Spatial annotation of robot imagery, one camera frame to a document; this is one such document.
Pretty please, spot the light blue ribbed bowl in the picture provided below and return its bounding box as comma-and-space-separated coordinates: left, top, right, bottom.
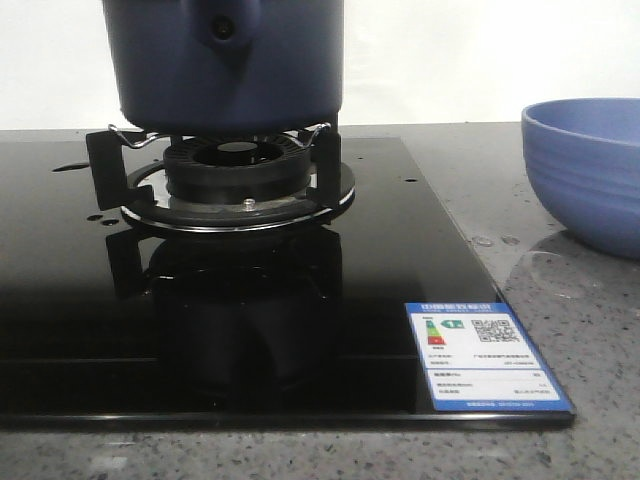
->
521, 98, 639, 259

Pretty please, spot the black pot support grate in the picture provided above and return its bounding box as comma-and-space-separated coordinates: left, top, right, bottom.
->
86, 123, 355, 234

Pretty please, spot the dark blue cooking pot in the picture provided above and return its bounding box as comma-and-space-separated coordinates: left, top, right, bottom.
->
102, 0, 344, 135

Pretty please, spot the black round gas burner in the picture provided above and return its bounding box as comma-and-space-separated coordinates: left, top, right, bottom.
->
163, 135, 311, 204

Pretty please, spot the blue white energy label sticker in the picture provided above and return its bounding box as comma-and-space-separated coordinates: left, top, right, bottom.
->
405, 302, 572, 413

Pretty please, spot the black glass gas cooktop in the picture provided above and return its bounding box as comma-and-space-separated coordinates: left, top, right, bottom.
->
1, 138, 575, 430

